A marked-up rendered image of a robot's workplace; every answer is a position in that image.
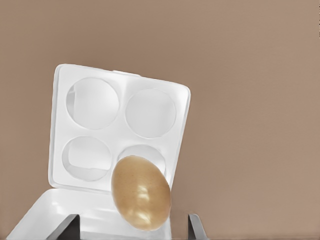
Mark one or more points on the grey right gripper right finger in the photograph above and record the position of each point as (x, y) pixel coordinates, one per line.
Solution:
(197, 227)

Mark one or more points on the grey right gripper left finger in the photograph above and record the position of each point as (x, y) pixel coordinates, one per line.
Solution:
(63, 228)

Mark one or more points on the brown egg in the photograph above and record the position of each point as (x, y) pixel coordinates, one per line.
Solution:
(141, 192)

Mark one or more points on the white egg box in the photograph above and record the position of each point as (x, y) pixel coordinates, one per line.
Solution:
(117, 125)

